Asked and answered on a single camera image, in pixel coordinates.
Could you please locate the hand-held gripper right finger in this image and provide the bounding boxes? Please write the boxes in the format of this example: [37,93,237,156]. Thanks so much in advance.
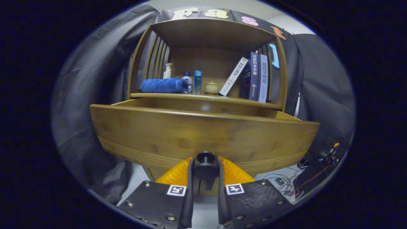
[217,156,294,228]

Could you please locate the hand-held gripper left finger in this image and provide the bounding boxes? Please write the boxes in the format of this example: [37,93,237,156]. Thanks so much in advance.
[117,156,195,229]

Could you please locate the black drawer knob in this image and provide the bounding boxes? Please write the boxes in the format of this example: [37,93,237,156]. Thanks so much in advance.
[194,151,220,180]

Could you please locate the wooden drawer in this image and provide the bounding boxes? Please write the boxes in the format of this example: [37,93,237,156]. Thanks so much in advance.
[90,97,320,178]

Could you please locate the wooden cabinet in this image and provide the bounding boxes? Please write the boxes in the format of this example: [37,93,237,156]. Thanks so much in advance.
[127,17,288,196]

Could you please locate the black equipment with orange part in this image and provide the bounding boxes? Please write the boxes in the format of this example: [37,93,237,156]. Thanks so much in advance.
[297,142,348,194]

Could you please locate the beige lidded teacup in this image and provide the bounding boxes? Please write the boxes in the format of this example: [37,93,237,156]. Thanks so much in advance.
[204,81,220,95]

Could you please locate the blue rolled towel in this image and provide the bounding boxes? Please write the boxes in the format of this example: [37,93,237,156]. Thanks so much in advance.
[141,78,189,94]

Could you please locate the clear blue bottle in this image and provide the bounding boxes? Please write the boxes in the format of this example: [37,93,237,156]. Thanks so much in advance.
[194,70,202,94]

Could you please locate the small white bottle blue cap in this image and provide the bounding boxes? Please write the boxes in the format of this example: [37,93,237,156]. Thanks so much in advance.
[182,71,193,93]

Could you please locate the white spine book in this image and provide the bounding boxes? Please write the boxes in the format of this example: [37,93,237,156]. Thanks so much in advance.
[219,57,249,96]

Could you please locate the pale lavender book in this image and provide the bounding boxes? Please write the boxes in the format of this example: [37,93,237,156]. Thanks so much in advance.
[258,54,269,103]

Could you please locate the dark blue book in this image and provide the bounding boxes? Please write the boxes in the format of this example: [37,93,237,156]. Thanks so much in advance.
[239,52,259,101]

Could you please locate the black backdrop cloth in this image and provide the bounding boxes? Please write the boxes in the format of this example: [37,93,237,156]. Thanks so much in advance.
[51,3,356,205]

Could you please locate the floor cables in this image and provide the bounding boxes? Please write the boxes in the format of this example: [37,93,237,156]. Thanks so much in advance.
[263,165,306,202]

